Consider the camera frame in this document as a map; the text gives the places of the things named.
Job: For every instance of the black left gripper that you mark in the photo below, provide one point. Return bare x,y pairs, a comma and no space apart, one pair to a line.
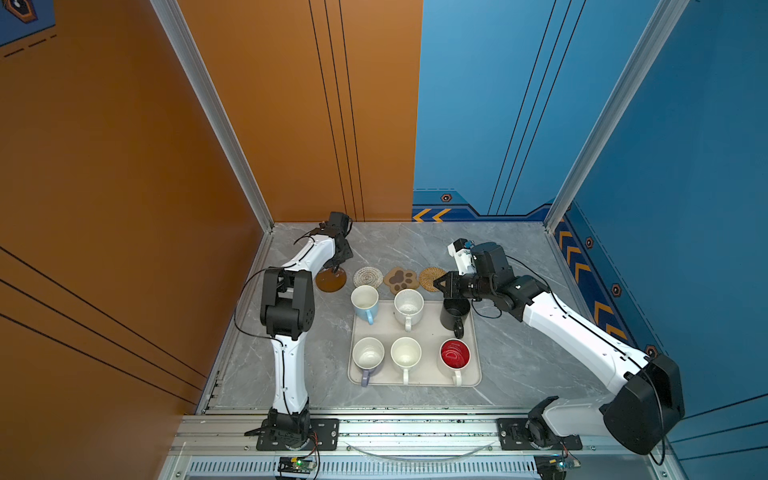
347,255

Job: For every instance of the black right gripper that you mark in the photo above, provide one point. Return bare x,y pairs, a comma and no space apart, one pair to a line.
451,289

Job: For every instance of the woven rattan round coaster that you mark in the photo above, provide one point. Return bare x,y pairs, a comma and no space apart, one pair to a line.
428,276

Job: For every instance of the scratched brown wooden round coaster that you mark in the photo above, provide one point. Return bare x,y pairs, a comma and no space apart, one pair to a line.
331,280

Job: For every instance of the white multicolour rope coaster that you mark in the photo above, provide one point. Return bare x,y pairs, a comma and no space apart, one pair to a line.
368,276

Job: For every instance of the cork paw print coaster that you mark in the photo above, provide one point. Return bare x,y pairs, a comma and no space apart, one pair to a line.
399,279

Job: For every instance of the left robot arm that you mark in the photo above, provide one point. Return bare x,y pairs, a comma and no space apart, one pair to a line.
287,312

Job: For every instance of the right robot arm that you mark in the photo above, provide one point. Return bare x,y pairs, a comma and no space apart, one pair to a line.
644,398

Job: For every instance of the black mug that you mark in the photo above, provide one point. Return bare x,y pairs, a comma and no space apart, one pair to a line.
454,314

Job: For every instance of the white speckled mug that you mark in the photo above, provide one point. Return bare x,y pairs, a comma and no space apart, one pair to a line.
408,308

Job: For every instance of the red inside white mug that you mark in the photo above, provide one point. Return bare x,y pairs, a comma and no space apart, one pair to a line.
454,358

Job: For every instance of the plain white mug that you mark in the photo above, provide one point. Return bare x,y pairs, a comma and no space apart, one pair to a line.
406,353

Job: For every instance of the white serving tray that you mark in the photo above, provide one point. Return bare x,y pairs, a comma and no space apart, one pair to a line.
430,333

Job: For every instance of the right circuit board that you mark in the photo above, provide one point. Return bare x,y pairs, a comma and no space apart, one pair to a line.
555,467

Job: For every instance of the left green circuit board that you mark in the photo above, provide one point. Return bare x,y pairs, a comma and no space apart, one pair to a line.
296,467

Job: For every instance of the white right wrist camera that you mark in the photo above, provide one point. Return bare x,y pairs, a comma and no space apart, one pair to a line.
460,251

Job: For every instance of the white mug blue handle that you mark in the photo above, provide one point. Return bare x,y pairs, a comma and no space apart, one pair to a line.
365,300

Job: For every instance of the white mug purple handle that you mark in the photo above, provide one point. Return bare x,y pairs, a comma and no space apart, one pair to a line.
368,355

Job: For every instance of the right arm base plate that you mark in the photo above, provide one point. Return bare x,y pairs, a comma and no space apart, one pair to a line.
518,433

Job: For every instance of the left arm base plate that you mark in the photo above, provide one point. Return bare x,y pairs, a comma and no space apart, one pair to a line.
323,434

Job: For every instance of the aluminium front rail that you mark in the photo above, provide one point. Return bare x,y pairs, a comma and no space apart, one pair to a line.
392,444

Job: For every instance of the aluminium corner post left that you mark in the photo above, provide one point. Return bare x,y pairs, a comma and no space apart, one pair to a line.
174,24

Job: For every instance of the aluminium corner post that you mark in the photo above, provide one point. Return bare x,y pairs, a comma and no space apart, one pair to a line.
652,40
174,24

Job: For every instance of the aluminium corner post right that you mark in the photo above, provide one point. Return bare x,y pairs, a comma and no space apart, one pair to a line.
652,40

